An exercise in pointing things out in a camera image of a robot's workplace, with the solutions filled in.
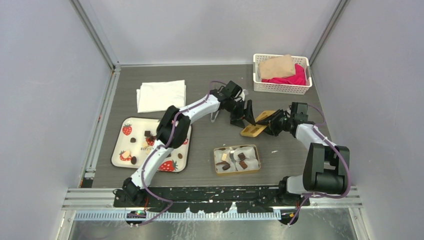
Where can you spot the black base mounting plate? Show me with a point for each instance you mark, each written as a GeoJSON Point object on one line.
{"type": "Point", "coordinates": [210, 199]}

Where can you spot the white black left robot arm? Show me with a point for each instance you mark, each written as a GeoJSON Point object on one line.
{"type": "Point", "coordinates": [173, 129]}

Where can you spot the pink red cloth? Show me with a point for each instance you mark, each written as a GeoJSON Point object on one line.
{"type": "Point", "coordinates": [298, 79]}

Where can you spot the gold bear print lid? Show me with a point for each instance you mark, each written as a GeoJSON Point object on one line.
{"type": "Point", "coordinates": [253, 131]}

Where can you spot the dark round chocolate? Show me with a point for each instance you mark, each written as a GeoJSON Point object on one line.
{"type": "Point", "coordinates": [133, 160]}

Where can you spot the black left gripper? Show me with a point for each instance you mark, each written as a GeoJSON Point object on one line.
{"type": "Point", "coordinates": [237, 120]}

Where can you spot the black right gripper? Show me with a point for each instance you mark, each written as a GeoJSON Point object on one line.
{"type": "Point", "coordinates": [271, 128]}

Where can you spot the white strawberry print tray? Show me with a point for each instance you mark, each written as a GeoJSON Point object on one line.
{"type": "Point", "coordinates": [144, 130]}

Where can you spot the dark square chocolate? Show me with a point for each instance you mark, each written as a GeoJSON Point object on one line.
{"type": "Point", "coordinates": [241, 156]}

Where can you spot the white folded towel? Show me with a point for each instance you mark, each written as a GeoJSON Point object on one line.
{"type": "Point", "coordinates": [158, 96]}

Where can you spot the white plastic basket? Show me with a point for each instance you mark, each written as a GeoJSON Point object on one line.
{"type": "Point", "coordinates": [293, 89]}

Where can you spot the gold tin box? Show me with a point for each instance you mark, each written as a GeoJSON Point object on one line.
{"type": "Point", "coordinates": [236, 159]}

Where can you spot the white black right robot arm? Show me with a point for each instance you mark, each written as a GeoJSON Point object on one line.
{"type": "Point", "coordinates": [326, 171]}

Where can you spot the beige cloth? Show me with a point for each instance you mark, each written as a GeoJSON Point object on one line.
{"type": "Point", "coordinates": [277, 67]}

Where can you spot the silver metal tongs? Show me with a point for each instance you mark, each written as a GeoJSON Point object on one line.
{"type": "Point", "coordinates": [214, 116]}

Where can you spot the white round chocolate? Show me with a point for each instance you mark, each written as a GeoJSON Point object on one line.
{"type": "Point", "coordinates": [126, 154]}

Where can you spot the white paper liner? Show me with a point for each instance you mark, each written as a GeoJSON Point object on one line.
{"type": "Point", "coordinates": [248, 164]}

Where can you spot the brown chocolate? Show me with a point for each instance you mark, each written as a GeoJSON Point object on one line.
{"type": "Point", "coordinates": [243, 165]}

